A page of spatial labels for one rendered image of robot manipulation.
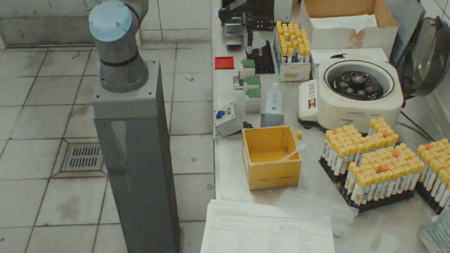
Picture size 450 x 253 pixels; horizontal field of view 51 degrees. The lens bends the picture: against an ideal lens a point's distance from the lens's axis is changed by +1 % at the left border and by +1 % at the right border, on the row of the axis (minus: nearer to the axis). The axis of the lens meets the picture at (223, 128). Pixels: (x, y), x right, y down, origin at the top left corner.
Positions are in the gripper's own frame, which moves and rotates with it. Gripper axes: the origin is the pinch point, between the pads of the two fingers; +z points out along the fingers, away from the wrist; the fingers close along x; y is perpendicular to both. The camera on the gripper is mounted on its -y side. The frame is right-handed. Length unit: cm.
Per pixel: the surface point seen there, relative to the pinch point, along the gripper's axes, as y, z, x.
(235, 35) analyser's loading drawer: -2.7, 7.4, 21.4
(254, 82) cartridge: 1.6, 6.5, -8.1
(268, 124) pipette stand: 4.2, 7.4, -26.6
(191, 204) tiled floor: -24, 101, 20
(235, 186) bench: -6.2, 13.2, -44.5
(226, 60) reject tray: -6.3, 13.0, 14.3
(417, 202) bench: 39, 13, -52
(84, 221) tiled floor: -74, 101, 13
